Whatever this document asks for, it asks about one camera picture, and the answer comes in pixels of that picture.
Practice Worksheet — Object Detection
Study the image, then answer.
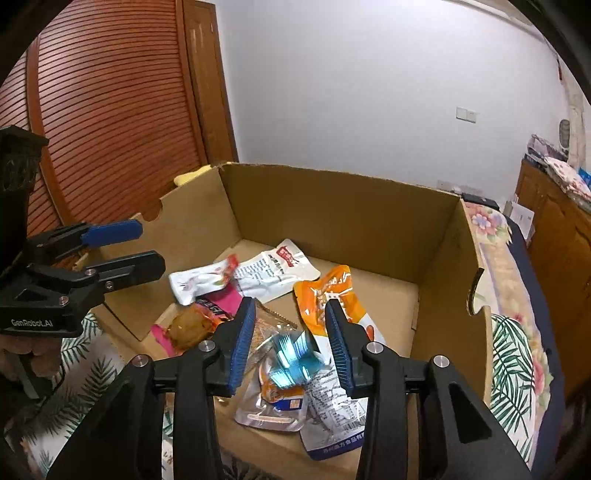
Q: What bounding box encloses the white wall socket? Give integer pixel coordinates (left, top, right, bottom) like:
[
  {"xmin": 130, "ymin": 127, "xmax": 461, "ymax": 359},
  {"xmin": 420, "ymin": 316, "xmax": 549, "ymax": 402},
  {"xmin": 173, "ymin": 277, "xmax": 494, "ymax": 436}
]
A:
[{"xmin": 436, "ymin": 181, "xmax": 483, "ymax": 195}]

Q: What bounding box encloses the louvred wooden door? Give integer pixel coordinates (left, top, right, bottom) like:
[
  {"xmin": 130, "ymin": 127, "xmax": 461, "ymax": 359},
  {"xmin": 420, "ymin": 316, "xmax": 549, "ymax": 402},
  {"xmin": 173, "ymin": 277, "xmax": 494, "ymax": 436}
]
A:
[{"xmin": 0, "ymin": 0, "xmax": 206, "ymax": 236}]

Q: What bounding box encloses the cardboard box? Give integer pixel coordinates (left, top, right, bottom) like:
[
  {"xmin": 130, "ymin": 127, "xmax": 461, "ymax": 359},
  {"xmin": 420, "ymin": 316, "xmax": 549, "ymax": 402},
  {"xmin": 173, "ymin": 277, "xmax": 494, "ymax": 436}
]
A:
[{"xmin": 95, "ymin": 161, "xmax": 494, "ymax": 480}]

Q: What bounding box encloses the purple box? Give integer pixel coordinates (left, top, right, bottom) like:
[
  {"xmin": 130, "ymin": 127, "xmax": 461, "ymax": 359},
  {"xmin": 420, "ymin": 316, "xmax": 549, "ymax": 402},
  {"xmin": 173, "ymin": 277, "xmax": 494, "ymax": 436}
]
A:
[{"xmin": 526, "ymin": 134, "xmax": 568, "ymax": 167}]

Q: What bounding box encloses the yellow cloth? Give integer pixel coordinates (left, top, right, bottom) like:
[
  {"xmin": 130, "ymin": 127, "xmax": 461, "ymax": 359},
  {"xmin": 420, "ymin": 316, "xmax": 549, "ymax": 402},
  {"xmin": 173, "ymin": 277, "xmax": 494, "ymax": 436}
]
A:
[{"xmin": 174, "ymin": 167, "xmax": 213, "ymax": 186}]

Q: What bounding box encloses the white and red snack packet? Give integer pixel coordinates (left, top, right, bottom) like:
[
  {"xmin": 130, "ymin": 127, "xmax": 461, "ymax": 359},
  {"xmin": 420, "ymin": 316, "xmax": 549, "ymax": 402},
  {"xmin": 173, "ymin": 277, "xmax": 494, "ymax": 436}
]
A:
[{"xmin": 168, "ymin": 254, "xmax": 241, "ymax": 305}]

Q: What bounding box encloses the wooden cabinet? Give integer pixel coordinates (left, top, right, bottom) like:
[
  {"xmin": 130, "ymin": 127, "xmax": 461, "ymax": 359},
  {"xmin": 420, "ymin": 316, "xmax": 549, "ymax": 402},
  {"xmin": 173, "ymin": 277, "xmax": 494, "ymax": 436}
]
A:
[{"xmin": 515, "ymin": 159, "xmax": 591, "ymax": 384}]

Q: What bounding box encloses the blue snack packet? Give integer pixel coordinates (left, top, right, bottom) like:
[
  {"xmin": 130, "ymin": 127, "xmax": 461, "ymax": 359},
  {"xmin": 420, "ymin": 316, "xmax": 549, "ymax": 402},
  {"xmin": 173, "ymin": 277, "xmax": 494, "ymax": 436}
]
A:
[{"xmin": 268, "ymin": 330, "xmax": 331, "ymax": 388}]

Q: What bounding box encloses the floral printed blanket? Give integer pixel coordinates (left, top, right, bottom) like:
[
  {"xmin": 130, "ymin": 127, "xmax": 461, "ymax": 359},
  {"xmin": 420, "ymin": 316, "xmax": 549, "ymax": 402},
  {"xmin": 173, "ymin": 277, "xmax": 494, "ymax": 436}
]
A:
[{"xmin": 4, "ymin": 198, "xmax": 555, "ymax": 480}]

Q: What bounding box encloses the person's left hand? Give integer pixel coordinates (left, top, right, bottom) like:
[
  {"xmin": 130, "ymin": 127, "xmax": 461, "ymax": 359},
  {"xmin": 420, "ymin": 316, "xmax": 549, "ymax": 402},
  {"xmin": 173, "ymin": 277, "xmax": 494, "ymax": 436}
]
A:
[{"xmin": 0, "ymin": 335, "xmax": 63, "ymax": 384}]

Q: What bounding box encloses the clear brown snack packet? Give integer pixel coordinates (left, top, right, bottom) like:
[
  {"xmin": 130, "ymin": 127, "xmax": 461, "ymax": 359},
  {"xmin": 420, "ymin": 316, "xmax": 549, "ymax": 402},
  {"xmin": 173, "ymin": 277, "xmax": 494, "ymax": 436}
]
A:
[{"xmin": 249, "ymin": 300, "xmax": 301, "ymax": 370}]

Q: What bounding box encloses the white paper bag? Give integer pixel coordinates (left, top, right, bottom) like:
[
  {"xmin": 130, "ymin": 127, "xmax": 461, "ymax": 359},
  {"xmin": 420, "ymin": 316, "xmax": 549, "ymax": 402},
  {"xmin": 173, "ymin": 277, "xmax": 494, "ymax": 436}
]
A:
[{"xmin": 505, "ymin": 200, "xmax": 535, "ymax": 241}]

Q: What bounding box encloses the navy blue bed sheet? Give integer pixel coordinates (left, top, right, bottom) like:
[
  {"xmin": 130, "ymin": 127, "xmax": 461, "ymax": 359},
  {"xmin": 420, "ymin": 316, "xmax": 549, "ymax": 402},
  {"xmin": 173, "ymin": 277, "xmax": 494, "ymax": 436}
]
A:
[{"xmin": 505, "ymin": 217, "xmax": 566, "ymax": 476}]

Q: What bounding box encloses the cream hanging cloth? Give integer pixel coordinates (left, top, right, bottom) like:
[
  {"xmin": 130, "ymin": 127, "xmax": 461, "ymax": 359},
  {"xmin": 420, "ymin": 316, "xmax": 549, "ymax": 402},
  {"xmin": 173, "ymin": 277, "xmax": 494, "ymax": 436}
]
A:
[{"xmin": 568, "ymin": 78, "xmax": 585, "ymax": 167}]

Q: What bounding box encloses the black box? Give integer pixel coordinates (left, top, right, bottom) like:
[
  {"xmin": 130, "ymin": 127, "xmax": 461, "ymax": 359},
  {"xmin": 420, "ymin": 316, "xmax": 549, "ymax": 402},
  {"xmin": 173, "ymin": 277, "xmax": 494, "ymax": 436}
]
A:
[{"xmin": 462, "ymin": 194, "xmax": 500, "ymax": 210}]

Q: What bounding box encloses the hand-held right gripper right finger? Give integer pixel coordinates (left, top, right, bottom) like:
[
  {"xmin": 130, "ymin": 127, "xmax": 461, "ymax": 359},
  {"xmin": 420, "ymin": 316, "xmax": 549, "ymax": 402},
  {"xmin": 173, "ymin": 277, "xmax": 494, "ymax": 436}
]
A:
[{"xmin": 324, "ymin": 299, "xmax": 534, "ymax": 480}]

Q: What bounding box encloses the pink brown snack packet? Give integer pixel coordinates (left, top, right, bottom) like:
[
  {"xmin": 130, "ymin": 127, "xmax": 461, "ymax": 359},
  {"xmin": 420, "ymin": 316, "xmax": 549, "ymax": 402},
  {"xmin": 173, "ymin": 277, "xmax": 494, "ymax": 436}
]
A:
[{"xmin": 151, "ymin": 298, "xmax": 236, "ymax": 358}]

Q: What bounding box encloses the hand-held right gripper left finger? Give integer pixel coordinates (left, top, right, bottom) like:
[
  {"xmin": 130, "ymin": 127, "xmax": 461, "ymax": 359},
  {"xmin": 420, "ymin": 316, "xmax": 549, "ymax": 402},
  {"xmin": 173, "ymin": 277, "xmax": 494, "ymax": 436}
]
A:
[{"xmin": 46, "ymin": 296, "xmax": 257, "ymax": 480}]

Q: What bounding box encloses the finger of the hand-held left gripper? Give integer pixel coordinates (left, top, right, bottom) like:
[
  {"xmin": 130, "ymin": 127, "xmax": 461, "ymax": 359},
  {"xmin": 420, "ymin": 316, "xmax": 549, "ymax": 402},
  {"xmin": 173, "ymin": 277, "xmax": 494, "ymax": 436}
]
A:
[
  {"xmin": 25, "ymin": 219, "xmax": 144, "ymax": 266},
  {"xmin": 14, "ymin": 250, "xmax": 166, "ymax": 303}
]

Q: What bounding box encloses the white blue-edged snack packet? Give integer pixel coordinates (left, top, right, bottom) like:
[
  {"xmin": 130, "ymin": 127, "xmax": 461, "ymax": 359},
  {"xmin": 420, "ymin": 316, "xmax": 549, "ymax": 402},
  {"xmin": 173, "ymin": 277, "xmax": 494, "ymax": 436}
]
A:
[{"xmin": 300, "ymin": 364, "xmax": 370, "ymax": 462}]

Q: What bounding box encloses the silver orange-label snack packet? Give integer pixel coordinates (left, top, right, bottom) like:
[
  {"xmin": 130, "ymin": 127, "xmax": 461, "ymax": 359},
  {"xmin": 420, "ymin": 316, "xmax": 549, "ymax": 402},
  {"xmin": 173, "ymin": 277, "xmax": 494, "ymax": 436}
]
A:
[{"xmin": 235, "ymin": 355, "xmax": 308, "ymax": 432}]

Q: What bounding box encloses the wooden door frame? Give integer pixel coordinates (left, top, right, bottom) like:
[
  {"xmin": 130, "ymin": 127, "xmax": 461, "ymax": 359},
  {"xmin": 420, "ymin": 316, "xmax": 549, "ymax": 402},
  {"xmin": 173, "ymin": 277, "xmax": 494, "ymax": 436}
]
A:
[{"xmin": 182, "ymin": 0, "xmax": 239, "ymax": 167}]

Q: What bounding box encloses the white red-label snack packet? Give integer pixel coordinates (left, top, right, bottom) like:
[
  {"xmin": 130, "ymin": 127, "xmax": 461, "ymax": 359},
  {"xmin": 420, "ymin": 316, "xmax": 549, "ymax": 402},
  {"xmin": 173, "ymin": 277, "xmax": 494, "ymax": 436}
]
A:
[{"xmin": 229, "ymin": 239, "xmax": 321, "ymax": 303}]

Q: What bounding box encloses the orange snack packet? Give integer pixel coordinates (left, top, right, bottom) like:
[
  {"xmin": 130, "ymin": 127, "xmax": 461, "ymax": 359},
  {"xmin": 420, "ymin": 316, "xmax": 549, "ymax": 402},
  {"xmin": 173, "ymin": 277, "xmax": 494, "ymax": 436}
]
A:
[{"xmin": 293, "ymin": 264, "xmax": 386, "ymax": 344}]

